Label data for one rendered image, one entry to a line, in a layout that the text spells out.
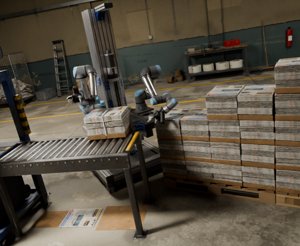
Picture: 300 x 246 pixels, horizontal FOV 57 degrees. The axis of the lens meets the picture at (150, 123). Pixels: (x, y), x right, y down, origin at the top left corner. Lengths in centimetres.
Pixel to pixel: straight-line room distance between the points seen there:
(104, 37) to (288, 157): 225
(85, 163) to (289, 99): 173
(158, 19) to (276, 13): 353
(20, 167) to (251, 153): 206
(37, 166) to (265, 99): 201
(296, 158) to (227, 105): 72
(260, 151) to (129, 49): 745
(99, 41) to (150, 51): 623
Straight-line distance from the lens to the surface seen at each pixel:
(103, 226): 291
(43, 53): 1073
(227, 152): 276
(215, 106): 264
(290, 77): 247
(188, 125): 279
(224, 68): 878
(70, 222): 311
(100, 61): 332
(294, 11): 973
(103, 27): 333
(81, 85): 314
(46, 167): 258
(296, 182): 281
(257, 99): 253
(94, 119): 265
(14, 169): 276
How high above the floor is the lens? 171
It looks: 18 degrees down
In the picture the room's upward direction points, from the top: 9 degrees counter-clockwise
